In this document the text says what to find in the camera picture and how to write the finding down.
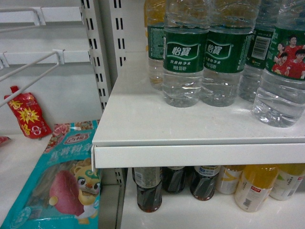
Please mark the white metal lower shelf board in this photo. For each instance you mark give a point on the white metal lower shelf board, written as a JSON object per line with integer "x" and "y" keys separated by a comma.
{"x": 139, "y": 129}

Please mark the teal sweet potato noodle bag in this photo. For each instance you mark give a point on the teal sweet potato noodle bag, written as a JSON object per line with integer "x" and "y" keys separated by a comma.
{"x": 63, "y": 190}

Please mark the yellow juice bottle white label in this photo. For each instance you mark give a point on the yellow juice bottle white label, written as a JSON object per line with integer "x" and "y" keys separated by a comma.
{"x": 228, "y": 178}
{"x": 255, "y": 185}
{"x": 288, "y": 180}

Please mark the red sauce pouch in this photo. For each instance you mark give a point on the red sauce pouch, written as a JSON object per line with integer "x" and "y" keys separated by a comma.
{"x": 29, "y": 116}

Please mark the dark tea bottle blue label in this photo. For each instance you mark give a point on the dark tea bottle blue label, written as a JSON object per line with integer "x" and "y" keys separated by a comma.
{"x": 203, "y": 181}

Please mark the white slotted shelf upright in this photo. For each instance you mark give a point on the white slotted shelf upright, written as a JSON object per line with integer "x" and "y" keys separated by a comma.
{"x": 92, "y": 20}

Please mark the clear water bottle green label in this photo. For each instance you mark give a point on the clear water bottle green label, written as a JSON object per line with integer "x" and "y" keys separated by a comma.
{"x": 280, "y": 97}
{"x": 186, "y": 26}

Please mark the clear water bottle barcode label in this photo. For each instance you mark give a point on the clear water bottle barcode label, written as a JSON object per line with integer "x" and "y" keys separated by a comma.
{"x": 258, "y": 49}

